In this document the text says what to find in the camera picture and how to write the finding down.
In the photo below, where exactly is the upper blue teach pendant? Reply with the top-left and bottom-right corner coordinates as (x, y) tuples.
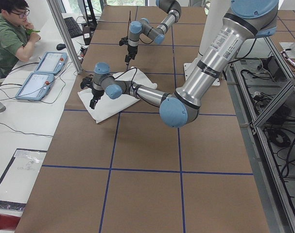
(35, 51), (68, 75)

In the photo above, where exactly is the lower blue teach pendant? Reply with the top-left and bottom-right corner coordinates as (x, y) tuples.
(15, 72), (54, 101)

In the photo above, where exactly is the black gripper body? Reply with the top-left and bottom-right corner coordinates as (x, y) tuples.
(91, 89), (104, 98)
(127, 45), (138, 56)

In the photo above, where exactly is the white long-sleeve printed shirt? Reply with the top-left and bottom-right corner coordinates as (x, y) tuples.
(78, 68), (157, 123)

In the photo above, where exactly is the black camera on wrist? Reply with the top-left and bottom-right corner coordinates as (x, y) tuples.
(80, 74), (93, 89)
(119, 36), (128, 46)

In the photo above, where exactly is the aluminium frame post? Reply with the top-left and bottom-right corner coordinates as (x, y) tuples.
(47, 0), (83, 74)

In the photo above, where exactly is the person in green shirt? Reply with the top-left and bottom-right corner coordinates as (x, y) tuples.
(0, 0), (41, 79)

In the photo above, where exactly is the green plastic clamp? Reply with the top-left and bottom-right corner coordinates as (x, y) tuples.
(25, 29), (40, 35)

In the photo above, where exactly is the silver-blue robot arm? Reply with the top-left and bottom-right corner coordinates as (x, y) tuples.
(89, 0), (279, 128)
(119, 0), (181, 65)

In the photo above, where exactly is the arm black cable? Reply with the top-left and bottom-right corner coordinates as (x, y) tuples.
(113, 67), (140, 100)
(125, 10), (155, 45)

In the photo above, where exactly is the blue teach pendant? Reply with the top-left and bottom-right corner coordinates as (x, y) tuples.
(15, 72), (54, 101)
(35, 51), (68, 75)

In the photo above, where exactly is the black computer mouse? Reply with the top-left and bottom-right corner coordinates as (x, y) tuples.
(56, 43), (66, 50)

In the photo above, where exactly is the black keyboard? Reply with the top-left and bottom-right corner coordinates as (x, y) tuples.
(64, 17), (83, 38)

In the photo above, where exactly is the plastic document sleeve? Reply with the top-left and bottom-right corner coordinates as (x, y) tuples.
(0, 148), (47, 212)

